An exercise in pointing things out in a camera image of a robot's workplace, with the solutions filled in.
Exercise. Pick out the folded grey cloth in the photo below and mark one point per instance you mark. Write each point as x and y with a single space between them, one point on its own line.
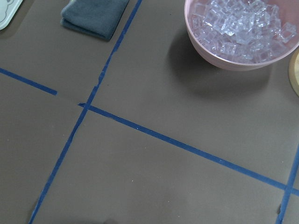
98 18

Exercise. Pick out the pink bowl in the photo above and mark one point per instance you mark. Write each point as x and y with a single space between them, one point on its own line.
288 12

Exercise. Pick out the clear ice cubes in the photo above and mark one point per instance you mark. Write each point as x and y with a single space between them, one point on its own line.
241 31

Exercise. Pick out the cream plastic tray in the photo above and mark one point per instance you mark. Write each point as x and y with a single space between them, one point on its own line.
8 8

